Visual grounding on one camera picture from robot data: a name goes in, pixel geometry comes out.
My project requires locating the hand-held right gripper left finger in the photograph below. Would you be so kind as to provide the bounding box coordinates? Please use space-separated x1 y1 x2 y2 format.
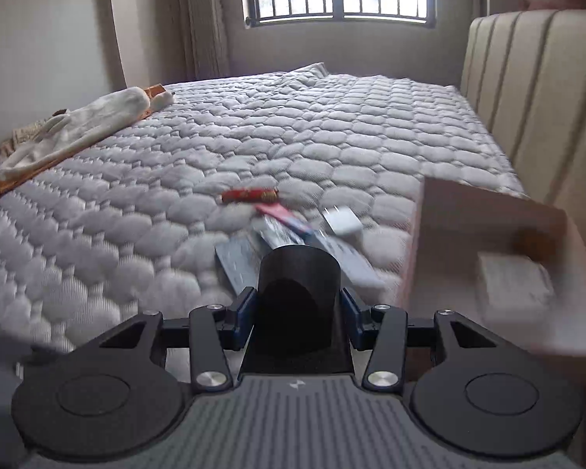
96 286 257 394

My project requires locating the quilted grey mattress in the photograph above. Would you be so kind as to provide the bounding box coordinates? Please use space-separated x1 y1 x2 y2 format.
0 63 529 401

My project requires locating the white garment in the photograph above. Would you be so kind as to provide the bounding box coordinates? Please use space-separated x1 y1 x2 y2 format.
0 86 152 184

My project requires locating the beige curtain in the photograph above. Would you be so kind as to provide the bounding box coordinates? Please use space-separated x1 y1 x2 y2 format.
175 0 231 82

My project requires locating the beige padded headboard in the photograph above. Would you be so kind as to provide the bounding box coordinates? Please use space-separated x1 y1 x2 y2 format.
460 9 586 238

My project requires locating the orange small item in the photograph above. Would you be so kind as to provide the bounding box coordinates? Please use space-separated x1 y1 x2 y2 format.
513 229 557 262

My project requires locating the pink and blue toothpaste tube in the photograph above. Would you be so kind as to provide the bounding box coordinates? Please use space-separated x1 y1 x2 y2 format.
255 204 319 235

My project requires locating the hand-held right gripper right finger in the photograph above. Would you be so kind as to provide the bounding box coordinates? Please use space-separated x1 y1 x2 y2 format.
341 287 507 394

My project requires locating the black cylindrical cup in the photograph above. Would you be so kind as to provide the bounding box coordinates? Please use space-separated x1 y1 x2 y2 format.
239 248 355 375

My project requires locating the long grey-blue carton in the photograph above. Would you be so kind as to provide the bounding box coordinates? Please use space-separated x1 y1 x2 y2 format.
251 217 388 290

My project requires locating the white small box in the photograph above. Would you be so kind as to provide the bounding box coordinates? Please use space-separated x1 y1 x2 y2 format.
476 251 555 311

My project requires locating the beige patterned cloth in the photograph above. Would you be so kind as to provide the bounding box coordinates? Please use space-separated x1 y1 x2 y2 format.
0 116 65 158

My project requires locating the red lighter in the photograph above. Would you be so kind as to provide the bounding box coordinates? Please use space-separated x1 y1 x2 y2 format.
220 188 279 205

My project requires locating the pink cardboard box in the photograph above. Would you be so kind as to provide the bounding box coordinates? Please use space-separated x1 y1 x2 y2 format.
399 176 586 388

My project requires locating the white plug charger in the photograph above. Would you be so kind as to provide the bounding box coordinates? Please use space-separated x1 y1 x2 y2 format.
322 205 363 239

